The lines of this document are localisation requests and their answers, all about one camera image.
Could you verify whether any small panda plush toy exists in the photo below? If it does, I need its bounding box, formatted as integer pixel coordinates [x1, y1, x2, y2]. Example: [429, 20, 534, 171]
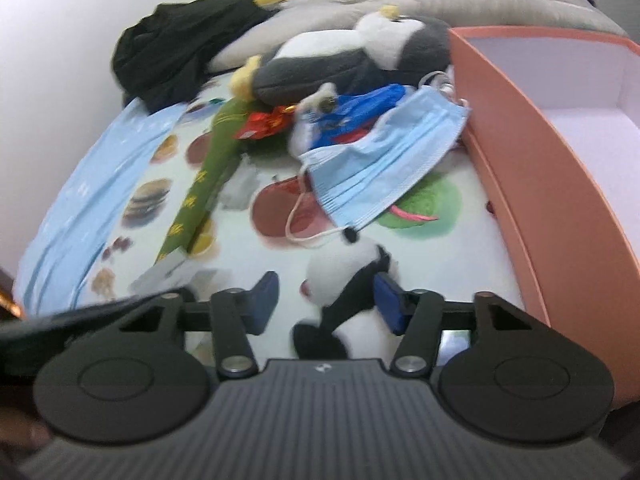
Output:
[292, 228, 398, 361]

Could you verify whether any light blue face mask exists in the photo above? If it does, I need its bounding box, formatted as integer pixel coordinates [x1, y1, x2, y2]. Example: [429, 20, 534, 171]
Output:
[284, 86, 471, 244]

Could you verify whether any red candy wrapper snack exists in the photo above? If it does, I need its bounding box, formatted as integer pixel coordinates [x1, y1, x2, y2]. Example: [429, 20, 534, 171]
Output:
[234, 105, 295, 140]

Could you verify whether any blue snack packet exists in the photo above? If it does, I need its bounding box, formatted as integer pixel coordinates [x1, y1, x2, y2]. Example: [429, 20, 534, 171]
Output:
[288, 82, 409, 157]

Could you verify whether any fruit print bed sheet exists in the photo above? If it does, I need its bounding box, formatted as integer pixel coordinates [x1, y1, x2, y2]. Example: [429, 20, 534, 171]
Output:
[12, 71, 526, 361]

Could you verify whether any green embroidered fabric hammer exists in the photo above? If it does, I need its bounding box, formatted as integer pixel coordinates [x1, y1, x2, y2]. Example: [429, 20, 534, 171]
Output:
[156, 98, 269, 262]

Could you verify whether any orange cardboard box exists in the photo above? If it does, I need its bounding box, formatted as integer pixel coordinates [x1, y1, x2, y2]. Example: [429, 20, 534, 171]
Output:
[449, 26, 639, 406]

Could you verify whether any black clothing pile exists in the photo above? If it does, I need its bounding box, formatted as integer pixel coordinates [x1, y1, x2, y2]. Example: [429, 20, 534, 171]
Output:
[111, 0, 276, 114]

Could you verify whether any grey white penguin plush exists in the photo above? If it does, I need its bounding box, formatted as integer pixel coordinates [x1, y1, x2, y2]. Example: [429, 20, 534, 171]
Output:
[230, 6, 450, 106]

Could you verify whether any grey duvet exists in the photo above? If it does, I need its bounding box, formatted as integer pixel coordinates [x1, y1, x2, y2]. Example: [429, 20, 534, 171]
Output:
[208, 0, 624, 72]

